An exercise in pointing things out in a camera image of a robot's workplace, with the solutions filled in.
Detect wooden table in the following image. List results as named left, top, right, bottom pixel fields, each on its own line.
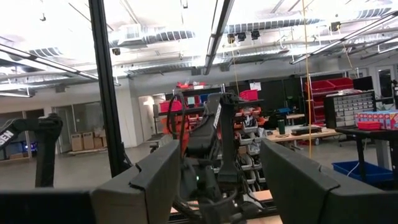
left=267, top=127, right=341, bottom=146

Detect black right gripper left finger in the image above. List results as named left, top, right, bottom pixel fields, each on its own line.
left=0, top=139, right=181, bottom=224

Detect flat black case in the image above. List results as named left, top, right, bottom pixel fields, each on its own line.
left=290, top=126, right=323, bottom=136

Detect black work table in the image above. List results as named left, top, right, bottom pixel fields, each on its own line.
left=335, top=126, right=398, bottom=183

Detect small parts drawer cabinet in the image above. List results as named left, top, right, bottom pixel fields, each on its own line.
left=324, top=90, right=377, bottom=129

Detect blue plastic bin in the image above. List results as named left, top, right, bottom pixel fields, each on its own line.
left=331, top=160, right=395, bottom=184

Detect red storage bin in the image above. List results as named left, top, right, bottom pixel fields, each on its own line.
left=159, top=100, right=183, bottom=113
left=239, top=89, right=259, bottom=101

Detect red tray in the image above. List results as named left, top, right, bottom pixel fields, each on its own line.
left=357, top=120, right=382, bottom=131

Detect rack with red bins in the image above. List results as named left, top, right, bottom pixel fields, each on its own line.
left=305, top=77, right=354, bottom=127

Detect black frame post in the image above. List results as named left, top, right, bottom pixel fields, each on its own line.
left=88, top=0, right=131, bottom=178

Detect colourful printed boxes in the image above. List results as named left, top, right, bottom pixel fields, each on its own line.
left=354, top=110, right=398, bottom=130

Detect black monitor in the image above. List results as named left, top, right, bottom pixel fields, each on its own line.
left=353, top=76, right=374, bottom=91

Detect long ceiling light bar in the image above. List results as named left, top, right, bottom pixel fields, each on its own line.
left=0, top=43, right=121, bottom=88
left=290, top=12, right=398, bottom=65
left=202, top=0, right=236, bottom=76

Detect yellow hanging rope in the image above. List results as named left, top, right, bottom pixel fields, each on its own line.
left=300, top=0, right=313, bottom=159

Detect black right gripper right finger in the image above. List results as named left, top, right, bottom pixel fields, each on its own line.
left=261, top=139, right=398, bottom=224

